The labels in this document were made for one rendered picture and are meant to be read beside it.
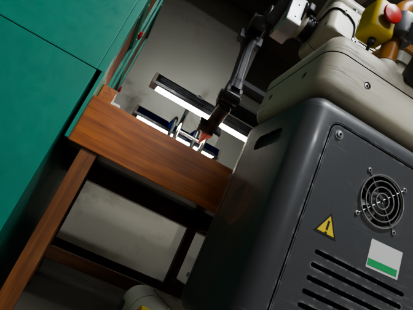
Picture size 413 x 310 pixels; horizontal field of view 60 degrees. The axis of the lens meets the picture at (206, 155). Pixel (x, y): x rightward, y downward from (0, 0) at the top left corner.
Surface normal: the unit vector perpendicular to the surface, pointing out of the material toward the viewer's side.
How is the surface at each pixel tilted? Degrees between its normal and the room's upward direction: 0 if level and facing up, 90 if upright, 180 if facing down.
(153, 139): 90
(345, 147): 90
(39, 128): 90
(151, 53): 90
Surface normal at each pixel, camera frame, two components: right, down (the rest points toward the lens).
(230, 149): 0.32, -0.16
